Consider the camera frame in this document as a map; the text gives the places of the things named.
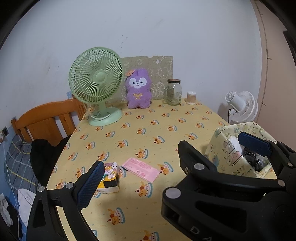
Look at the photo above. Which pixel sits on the white electric fan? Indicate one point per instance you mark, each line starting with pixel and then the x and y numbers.
pixel 245 104

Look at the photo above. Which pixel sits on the beige patterned board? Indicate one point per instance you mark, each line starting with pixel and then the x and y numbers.
pixel 159 67

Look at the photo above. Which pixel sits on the green desk fan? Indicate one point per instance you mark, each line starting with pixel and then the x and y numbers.
pixel 99 77

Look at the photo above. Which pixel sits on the blue plaid bedding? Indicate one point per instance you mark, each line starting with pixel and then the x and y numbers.
pixel 18 166

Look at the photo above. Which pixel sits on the wall socket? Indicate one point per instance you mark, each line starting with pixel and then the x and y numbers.
pixel 4 133

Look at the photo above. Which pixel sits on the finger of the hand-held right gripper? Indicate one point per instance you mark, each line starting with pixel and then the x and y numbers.
pixel 254 143
pixel 188 157

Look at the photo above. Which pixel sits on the glass jar with dark lid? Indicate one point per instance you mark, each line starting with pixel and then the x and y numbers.
pixel 173 95

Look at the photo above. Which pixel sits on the orange wooden chair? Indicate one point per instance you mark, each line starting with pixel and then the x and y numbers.
pixel 46 113

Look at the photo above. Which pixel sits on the white clothing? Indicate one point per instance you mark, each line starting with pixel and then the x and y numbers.
pixel 26 201

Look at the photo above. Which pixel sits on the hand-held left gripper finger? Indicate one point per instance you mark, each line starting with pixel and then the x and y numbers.
pixel 89 185

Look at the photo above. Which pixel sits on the white tissue pack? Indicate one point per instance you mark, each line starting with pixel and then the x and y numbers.
pixel 234 143

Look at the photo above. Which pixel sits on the black cloth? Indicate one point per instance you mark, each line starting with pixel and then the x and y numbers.
pixel 44 160

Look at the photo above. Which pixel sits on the yellow printed tablecloth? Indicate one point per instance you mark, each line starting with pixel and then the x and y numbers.
pixel 148 139

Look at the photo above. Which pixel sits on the yellow patterned storage box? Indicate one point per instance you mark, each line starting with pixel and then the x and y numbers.
pixel 222 148

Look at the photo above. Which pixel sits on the pink door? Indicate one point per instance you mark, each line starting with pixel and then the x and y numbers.
pixel 277 69

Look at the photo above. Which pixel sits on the small cotton swab container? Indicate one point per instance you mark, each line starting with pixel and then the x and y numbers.
pixel 191 98

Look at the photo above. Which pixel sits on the pink flat packet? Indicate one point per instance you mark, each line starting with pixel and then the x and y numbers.
pixel 141 168

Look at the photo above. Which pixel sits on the cartoon print tissue pack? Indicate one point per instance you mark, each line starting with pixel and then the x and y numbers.
pixel 109 178

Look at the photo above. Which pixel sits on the purple plush bunny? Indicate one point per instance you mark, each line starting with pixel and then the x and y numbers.
pixel 138 97

